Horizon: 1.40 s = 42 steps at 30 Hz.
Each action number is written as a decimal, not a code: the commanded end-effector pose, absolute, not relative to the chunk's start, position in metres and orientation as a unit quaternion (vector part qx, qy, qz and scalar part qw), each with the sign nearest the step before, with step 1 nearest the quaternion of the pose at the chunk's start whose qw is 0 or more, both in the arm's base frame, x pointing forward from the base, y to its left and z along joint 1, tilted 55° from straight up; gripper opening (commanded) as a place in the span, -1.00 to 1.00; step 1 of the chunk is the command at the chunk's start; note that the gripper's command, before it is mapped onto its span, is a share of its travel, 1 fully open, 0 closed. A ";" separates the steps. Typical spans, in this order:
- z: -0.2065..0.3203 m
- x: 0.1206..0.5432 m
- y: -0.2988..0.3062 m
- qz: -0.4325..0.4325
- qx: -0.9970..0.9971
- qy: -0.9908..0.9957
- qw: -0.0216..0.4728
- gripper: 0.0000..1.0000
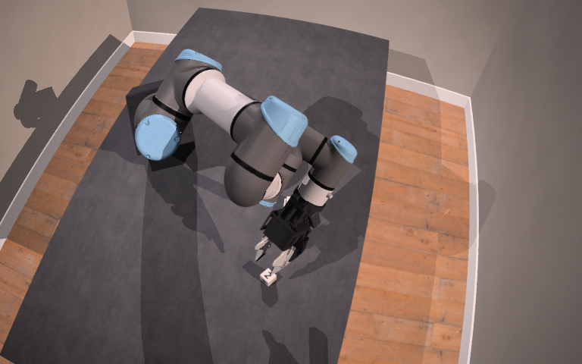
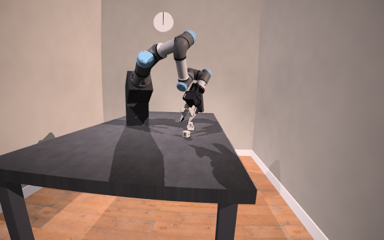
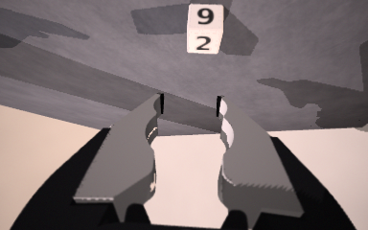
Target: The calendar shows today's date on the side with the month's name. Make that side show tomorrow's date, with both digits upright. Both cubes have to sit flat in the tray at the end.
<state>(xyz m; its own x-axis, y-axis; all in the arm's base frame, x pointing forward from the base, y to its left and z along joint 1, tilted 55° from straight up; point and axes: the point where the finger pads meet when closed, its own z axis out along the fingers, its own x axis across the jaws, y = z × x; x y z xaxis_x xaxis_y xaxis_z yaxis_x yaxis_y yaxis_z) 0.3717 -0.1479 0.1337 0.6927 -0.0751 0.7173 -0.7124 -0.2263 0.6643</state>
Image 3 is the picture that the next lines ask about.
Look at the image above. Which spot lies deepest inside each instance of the white number cube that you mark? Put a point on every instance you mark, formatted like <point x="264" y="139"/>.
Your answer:
<point x="204" y="28"/>

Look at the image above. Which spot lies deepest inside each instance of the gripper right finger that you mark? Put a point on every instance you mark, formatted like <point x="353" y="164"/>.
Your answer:
<point x="262" y="177"/>

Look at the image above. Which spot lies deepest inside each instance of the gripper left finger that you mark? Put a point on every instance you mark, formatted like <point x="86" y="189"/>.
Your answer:
<point x="94" y="187"/>

